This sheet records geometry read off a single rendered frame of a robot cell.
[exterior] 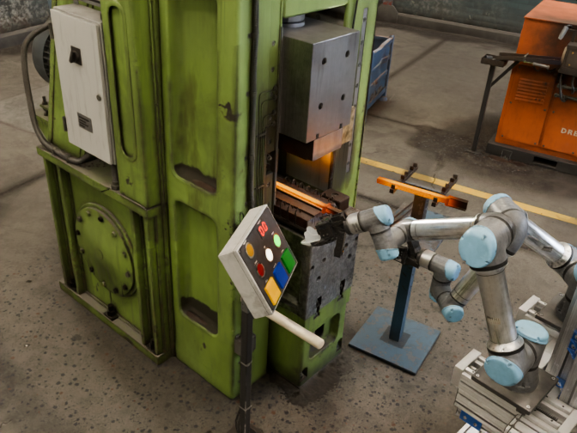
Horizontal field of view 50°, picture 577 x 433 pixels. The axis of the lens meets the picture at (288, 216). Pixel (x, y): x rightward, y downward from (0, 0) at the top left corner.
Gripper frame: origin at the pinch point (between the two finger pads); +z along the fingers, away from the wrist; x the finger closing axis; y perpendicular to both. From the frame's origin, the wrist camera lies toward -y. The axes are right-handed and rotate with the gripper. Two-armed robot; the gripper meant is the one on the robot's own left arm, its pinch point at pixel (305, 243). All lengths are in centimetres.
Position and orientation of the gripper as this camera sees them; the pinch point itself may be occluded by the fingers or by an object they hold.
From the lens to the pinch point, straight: 231.4
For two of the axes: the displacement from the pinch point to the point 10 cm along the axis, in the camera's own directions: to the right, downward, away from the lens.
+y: -4.4, -8.3, -3.5
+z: -8.6, 2.7, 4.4
